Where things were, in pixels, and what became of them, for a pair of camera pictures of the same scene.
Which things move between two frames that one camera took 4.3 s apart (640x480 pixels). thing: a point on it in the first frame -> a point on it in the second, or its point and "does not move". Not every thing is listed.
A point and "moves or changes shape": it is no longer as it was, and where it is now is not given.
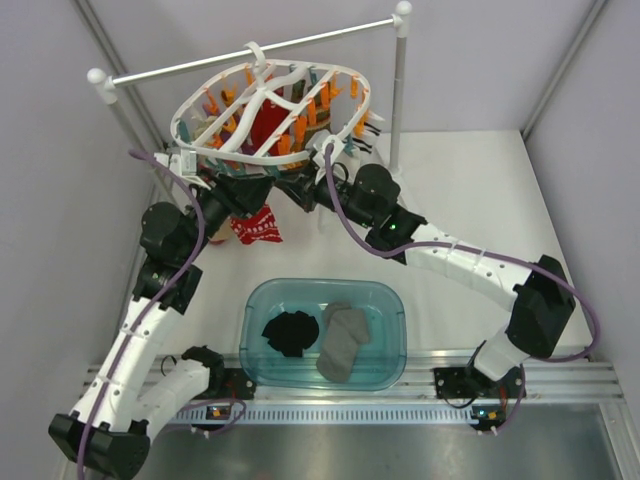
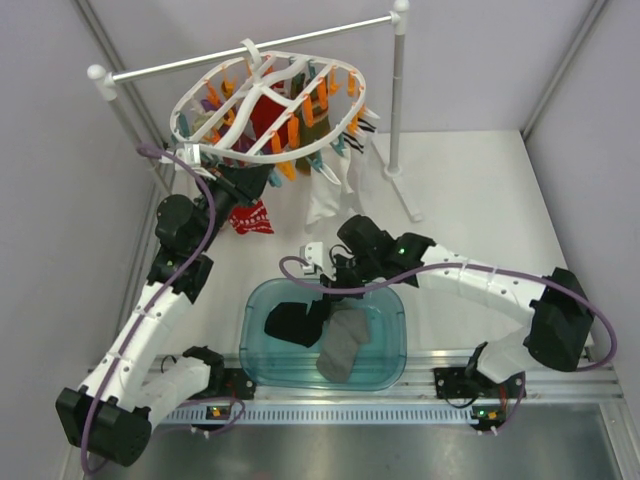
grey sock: x=346 y=328 does not move
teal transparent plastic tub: x=380 y=363 does not move
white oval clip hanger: x=272 y=111 does not move
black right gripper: x=301 y=190 -> x=338 y=281
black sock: x=291 y=333 moves or changes shape
